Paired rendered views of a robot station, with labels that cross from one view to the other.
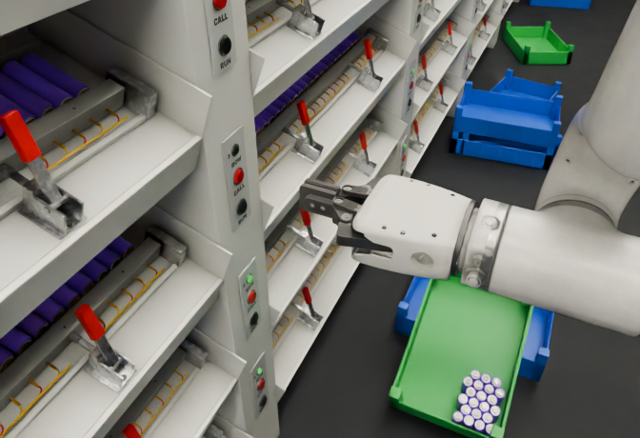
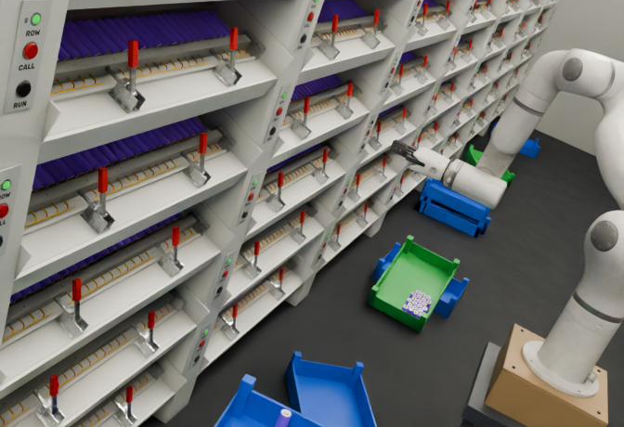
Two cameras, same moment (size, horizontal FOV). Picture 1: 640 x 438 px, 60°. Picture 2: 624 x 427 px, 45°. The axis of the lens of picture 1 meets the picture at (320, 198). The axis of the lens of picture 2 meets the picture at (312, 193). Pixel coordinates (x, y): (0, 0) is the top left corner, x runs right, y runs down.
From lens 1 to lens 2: 162 cm
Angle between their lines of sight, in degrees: 15
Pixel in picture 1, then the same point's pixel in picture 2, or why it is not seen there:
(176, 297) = (332, 169)
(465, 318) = (415, 274)
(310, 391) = (323, 285)
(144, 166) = (357, 111)
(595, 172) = (493, 161)
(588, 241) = (486, 174)
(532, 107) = not seen: hidden behind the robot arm
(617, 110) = (499, 130)
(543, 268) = (471, 178)
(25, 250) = (339, 118)
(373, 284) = (360, 255)
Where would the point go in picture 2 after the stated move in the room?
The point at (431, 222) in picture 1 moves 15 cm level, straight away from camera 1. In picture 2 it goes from (439, 160) to (444, 145)
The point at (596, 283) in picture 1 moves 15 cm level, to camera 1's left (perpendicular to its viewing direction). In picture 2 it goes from (485, 185) to (433, 168)
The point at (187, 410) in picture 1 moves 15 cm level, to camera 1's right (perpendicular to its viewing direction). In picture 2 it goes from (307, 228) to (356, 243)
